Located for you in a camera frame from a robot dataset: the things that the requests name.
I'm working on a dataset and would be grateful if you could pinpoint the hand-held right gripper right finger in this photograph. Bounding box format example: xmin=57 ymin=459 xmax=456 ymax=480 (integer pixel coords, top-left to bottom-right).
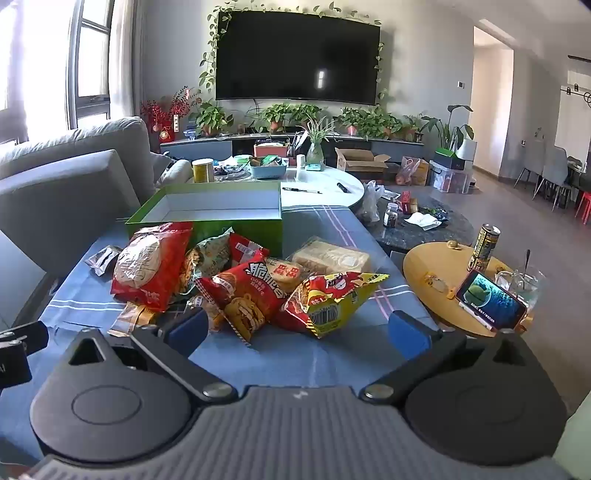
xmin=358 ymin=310 xmax=532 ymax=407

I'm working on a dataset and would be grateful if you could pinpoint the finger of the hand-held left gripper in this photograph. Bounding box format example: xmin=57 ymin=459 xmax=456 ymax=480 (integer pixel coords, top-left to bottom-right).
xmin=0 ymin=322 xmax=49 ymax=358
xmin=0 ymin=344 xmax=32 ymax=391

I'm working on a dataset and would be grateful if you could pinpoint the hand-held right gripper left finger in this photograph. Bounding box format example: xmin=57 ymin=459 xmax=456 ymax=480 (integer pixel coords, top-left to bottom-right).
xmin=62 ymin=307 xmax=238 ymax=407

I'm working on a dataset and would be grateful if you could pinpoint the small orange snack packet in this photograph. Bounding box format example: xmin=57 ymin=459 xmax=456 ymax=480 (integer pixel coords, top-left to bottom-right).
xmin=189 ymin=295 xmax=227 ymax=333

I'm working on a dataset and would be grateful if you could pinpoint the brown snack packet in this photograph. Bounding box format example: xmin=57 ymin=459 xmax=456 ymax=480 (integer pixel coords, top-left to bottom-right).
xmin=108 ymin=302 xmax=162 ymax=337

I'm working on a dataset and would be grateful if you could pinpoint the large red rice cracker bag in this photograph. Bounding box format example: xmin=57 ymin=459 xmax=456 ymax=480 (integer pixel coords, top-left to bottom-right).
xmin=111 ymin=222 xmax=194 ymax=312

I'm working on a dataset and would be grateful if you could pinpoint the green snack bag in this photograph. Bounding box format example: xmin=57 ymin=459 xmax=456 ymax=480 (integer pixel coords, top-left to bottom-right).
xmin=182 ymin=228 xmax=234 ymax=294

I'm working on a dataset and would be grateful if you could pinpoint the yellow red chip bag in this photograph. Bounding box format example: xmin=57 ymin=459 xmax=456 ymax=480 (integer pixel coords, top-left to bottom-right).
xmin=274 ymin=271 xmax=389 ymax=339

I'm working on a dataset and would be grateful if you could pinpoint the red snack bag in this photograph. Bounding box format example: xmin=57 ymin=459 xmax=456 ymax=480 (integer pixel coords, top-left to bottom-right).
xmin=196 ymin=261 xmax=289 ymax=347

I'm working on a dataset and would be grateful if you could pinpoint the small red snack packet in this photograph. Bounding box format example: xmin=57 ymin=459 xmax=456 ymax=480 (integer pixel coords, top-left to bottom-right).
xmin=228 ymin=233 xmax=271 ymax=266

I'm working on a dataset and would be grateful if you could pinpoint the clear bread bag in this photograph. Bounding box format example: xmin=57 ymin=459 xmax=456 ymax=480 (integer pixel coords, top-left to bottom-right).
xmin=291 ymin=236 xmax=372 ymax=278

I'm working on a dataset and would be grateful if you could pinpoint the orange biscuit packet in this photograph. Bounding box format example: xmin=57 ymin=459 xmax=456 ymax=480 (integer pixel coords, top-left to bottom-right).
xmin=272 ymin=261 xmax=308 ymax=294

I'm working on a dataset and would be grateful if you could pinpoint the green cardboard box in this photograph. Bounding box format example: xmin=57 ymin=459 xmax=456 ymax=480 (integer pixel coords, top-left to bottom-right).
xmin=126 ymin=181 xmax=283 ymax=259

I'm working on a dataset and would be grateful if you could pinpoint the yellow round side table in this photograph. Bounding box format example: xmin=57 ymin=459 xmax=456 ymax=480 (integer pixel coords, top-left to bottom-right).
xmin=403 ymin=241 xmax=534 ymax=335

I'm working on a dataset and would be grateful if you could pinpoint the smartphone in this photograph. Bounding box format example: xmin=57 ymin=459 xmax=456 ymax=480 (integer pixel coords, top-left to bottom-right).
xmin=456 ymin=270 xmax=528 ymax=330

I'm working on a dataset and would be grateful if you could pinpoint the dark marble round table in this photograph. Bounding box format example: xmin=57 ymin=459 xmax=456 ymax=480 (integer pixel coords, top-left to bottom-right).
xmin=355 ymin=191 xmax=475 ymax=259

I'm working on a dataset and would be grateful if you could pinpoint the dark small snack packet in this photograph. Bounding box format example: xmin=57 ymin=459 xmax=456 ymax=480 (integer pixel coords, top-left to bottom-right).
xmin=84 ymin=246 xmax=122 ymax=277

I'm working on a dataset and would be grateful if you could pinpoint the black yellow drink can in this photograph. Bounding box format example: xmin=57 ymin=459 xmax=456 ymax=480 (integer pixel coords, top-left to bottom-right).
xmin=467 ymin=224 xmax=502 ymax=273

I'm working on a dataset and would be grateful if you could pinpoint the blue striped tablecloth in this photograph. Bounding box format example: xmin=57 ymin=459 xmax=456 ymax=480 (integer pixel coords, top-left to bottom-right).
xmin=0 ymin=205 xmax=444 ymax=462

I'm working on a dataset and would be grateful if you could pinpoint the white tissue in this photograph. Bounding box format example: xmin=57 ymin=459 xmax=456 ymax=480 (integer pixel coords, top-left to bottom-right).
xmin=404 ymin=212 xmax=441 ymax=230

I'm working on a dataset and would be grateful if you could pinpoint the glass cup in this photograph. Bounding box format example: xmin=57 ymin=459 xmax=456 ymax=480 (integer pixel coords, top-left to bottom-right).
xmin=496 ymin=265 xmax=548 ymax=312

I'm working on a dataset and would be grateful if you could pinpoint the grey plastic bag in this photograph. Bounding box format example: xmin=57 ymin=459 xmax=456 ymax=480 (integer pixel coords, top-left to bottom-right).
xmin=355 ymin=181 xmax=398 ymax=224

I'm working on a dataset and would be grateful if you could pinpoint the grey sofa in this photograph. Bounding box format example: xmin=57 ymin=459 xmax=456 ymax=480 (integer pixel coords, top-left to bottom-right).
xmin=0 ymin=115 xmax=195 ymax=328

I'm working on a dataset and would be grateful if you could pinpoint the light grey cushion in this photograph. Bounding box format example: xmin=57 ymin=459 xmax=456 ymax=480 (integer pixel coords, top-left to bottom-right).
xmin=154 ymin=154 xmax=195 ymax=188

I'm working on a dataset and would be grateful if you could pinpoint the clear storage box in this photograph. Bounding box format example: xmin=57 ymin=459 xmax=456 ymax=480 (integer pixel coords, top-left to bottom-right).
xmin=431 ymin=161 xmax=472 ymax=193

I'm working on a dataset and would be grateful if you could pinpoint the yellow white cup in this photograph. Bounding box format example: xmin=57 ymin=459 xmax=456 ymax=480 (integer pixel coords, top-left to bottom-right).
xmin=191 ymin=158 xmax=215 ymax=184

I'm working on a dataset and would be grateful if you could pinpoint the pink plastic bag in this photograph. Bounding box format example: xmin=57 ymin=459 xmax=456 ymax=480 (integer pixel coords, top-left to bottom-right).
xmin=396 ymin=156 xmax=422 ymax=185

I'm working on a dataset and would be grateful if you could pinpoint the white round table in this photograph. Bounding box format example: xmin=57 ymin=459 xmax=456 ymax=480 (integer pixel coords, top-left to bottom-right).
xmin=198 ymin=157 xmax=365 ymax=210

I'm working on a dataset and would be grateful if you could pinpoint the green black box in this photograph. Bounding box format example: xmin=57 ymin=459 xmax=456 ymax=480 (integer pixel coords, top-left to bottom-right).
xmin=434 ymin=148 xmax=465 ymax=171

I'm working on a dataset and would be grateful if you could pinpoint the brown cardboard box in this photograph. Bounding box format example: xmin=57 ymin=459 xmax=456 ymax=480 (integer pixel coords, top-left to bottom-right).
xmin=335 ymin=148 xmax=391 ymax=176

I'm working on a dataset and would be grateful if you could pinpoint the blue basket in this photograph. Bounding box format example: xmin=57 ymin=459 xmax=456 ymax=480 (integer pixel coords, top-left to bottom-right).
xmin=249 ymin=157 xmax=289 ymax=179

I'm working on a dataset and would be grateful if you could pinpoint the dark television cabinet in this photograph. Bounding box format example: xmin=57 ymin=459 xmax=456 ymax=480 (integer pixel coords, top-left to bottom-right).
xmin=159 ymin=131 xmax=426 ymax=160

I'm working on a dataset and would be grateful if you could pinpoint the large plant in white pot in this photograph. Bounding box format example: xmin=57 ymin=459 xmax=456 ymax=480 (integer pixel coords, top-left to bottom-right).
xmin=420 ymin=104 xmax=477 ymax=160

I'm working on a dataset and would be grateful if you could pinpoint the red box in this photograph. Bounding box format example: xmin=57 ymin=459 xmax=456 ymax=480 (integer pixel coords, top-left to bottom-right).
xmin=253 ymin=143 xmax=291 ymax=158

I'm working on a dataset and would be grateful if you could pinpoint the glass vase with plant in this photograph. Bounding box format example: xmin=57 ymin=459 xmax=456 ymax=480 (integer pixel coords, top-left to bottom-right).
xmin=300 ymin=115 xmax=335 ymax=164

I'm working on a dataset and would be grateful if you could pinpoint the potted green plant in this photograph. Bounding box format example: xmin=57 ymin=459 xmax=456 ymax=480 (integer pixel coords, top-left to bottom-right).
xmin=337 ymin=107 xmax=402 ymax=139
xmin=261 ymin=104 xmax=324 ymax=134
xmin=191 ymin=102 xmax=232 ymax=137
xmin=402 ymin=113 xmax=426 ymax=141

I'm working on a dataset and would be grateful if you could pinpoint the grey dining chair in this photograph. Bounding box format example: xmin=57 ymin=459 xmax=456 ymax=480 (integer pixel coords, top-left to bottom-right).
xmin=515 ymin=138 xmax=546 ymax=188
xmin=533 ymin=147 xmax=578 ymax=210

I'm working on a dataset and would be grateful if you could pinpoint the red berry decoration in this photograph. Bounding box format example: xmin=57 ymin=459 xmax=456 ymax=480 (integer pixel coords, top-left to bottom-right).
xmin=141 ymin=85 xmax=199 ymax=141

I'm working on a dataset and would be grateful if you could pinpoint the white curtain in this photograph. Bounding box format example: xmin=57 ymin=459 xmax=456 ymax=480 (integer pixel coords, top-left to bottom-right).
xmin=108 ymin=0 xmax=148 ymax=121

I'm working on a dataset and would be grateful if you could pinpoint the dark framed window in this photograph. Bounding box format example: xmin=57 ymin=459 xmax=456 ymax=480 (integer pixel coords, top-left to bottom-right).
xmin=0 ymin=0 xmax=116 ymax=139

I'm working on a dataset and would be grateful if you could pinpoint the black television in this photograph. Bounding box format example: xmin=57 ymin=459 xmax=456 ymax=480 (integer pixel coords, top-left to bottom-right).
xmin=215 ymin=10 xmax=382 ymax=104

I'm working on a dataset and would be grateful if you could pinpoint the yellow keychain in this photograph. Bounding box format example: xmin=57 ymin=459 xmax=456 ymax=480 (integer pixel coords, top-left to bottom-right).
xmin=424 ymin=272 xmax=455 ymax=298

